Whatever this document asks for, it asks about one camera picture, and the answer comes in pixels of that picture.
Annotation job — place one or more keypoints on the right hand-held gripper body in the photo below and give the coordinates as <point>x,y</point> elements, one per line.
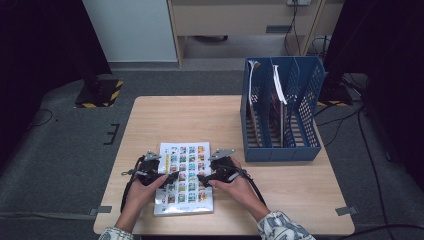
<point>223,166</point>

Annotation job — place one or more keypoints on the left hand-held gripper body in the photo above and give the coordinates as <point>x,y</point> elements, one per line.
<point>148,166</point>

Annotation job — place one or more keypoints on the black magazine with red cards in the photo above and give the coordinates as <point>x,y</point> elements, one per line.
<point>252,113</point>

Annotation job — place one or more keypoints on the blue plastic file rack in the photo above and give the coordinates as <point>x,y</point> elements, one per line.
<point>283,155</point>

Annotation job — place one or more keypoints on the person's left hand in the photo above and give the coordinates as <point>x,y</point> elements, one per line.
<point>143,198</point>

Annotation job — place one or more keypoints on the person's right hand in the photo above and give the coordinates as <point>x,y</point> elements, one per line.
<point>238,193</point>

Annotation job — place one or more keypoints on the black tape mark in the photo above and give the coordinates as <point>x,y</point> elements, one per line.
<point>113,133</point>

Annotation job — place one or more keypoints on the grey tape piece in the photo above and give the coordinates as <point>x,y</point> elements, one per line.
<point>100,210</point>
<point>346,210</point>

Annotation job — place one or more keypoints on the black yellow striped stand base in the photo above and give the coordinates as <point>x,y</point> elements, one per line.
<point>335,96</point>
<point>100,95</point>

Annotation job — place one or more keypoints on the white panel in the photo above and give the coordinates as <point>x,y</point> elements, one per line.
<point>133,30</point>

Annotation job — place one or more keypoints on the light wooden cabinet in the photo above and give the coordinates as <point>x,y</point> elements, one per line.
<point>233,20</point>

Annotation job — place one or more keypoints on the white power strip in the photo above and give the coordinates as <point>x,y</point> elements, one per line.
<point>298,2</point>

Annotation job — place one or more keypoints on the dark curtain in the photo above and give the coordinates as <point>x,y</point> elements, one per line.
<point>390,50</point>

